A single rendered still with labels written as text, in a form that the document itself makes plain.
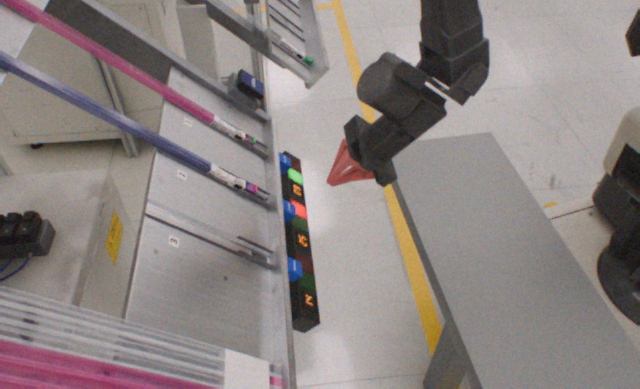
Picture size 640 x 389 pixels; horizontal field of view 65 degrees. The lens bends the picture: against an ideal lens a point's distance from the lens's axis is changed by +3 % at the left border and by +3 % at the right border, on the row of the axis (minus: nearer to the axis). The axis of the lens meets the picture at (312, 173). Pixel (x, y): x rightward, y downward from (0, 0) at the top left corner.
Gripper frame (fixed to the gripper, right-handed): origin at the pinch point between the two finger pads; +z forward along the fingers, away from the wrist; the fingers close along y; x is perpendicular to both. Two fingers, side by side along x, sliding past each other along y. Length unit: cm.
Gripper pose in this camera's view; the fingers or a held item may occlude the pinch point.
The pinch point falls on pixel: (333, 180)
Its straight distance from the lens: 75.3
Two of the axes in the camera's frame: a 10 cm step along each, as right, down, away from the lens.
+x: 7.4, 4.1, 5.3
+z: -6.6, 5.6, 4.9
